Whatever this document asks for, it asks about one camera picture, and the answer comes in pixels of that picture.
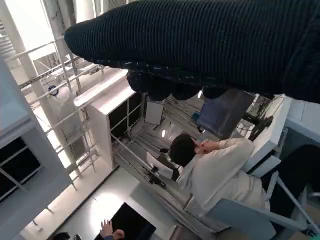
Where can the black knitted-glove right robot hand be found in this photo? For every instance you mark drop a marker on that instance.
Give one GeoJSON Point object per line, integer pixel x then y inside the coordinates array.
{"type": "Point", "coordinates": [200, 42]}

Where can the dark computer monitor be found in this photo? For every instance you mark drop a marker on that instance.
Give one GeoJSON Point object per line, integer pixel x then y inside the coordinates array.
{"type": "Point", "coordinates": [220, 112]}

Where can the small white board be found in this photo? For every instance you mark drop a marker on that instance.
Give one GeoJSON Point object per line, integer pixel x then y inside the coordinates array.
{"type": "Point", "coordinates": [154, 113]}

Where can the white desk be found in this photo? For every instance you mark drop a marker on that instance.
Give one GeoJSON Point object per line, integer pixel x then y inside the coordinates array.
{"type": "Point", "coordinates": [275, 120]}

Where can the white cabinet with dark panels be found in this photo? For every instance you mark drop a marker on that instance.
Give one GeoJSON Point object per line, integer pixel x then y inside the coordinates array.
{"type": "Point", "coordinates": [100, 112]}

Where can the person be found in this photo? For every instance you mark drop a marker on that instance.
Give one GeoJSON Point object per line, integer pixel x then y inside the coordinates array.
{"type": "Point", "coordinates": [107, 228]}
{"type": "Point", "coordinates": [220, 172]}

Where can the black clamp device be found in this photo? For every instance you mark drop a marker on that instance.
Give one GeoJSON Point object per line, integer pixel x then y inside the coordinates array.
{"type": "Point", "coordinates": [155, 176]}

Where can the round blue white sign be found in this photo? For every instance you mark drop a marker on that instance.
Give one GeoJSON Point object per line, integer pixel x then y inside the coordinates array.
{"type": "Point", "coordinates": [53, 91]}

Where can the grey office chair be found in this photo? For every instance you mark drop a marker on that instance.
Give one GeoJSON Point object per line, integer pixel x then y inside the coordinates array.
{"type": "Point", "coordinates": [242, 215]}

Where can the black laptop screen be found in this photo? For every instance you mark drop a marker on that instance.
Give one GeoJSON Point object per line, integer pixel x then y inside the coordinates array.
{"type": "Point", "coordinates": [132, 220]}

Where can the large white dark-panelled cabinet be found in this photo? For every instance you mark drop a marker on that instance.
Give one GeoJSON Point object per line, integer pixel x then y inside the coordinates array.
{"type": "Point", "coordinates": [25, 130]}

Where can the green cutting mat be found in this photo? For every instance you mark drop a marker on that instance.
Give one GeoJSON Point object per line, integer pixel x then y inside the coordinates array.
{"type": "Point", "coordinates": [316, 236]}

